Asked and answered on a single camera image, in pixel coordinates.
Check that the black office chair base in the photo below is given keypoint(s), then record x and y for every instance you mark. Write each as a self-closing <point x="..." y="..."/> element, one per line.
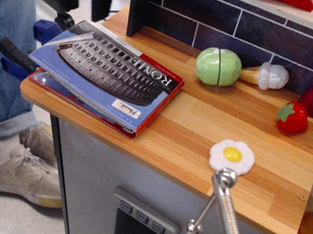
<point x="63" y="19"/>

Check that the red toy strawberry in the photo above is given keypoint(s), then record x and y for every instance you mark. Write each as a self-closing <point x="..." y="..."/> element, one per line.
<point x="292" y="117"/>

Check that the blue black bar clamp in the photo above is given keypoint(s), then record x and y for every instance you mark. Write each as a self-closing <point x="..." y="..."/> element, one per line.
<point x="18" y="64"/>

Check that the red toy chili pepper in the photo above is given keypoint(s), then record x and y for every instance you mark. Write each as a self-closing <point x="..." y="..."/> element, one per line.
<point x="306" y="5"/>

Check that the near beige sneaker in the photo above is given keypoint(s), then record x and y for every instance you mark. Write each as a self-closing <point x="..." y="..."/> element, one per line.
<point x="30" y="177"/>

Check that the far beige sneaker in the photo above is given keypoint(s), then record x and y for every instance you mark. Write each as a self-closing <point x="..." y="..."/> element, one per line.
<point x="39" y="140"/>

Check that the black vertical side panel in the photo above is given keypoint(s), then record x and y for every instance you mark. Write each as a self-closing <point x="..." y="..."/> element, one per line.
<point x="137" y="16"/>

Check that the beige sneaker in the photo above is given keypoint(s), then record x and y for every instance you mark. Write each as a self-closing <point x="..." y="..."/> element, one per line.
<point x="30" y="177"/>
<point x="39" y="140"/>

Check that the toy ice cream cone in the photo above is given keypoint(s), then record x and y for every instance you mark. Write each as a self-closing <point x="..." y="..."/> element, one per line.
<point x="266" y="76"/>

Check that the metal clamp screw handle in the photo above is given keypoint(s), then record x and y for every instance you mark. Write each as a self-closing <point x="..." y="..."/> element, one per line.
<point x="223" y="181"/>

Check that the grey toy kitchen cabinet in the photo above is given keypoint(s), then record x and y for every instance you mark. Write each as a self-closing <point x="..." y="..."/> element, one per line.
<point x="91" y="170"/>

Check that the Rome picture book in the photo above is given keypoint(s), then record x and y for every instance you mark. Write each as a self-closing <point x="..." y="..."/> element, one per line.
<point x="123" y="85"/>

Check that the toy fried egg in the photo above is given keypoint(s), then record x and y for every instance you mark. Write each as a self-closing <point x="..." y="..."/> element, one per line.
<point x="233" y="155"/>

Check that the grey oven control panel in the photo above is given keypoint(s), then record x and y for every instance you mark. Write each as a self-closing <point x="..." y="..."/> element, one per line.
<point x="132" y="216"/>

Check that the green toy cabbage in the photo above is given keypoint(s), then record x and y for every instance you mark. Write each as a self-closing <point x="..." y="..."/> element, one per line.
<point x="218" y="67"/>

